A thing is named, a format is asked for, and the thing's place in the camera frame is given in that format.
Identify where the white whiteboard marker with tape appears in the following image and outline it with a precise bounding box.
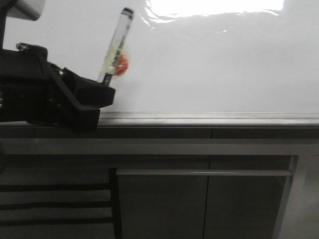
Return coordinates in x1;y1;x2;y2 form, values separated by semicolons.
98;7;134;86

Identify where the white whiteboard with aluminium frame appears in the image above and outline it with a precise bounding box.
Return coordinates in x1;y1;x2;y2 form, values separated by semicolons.
3;0;319;127

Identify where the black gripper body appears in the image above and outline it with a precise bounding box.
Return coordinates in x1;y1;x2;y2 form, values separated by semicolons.
0;43;65;124

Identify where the orange round magnet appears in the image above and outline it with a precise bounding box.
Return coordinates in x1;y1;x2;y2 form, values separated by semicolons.
114;54;129;76

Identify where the grey metal whiteboard stand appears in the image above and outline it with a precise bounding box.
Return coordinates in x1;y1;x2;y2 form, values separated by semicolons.
0;126;319;239

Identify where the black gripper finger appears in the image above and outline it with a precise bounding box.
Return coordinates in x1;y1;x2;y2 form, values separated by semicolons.
47;63;100;133
62;68;116;108

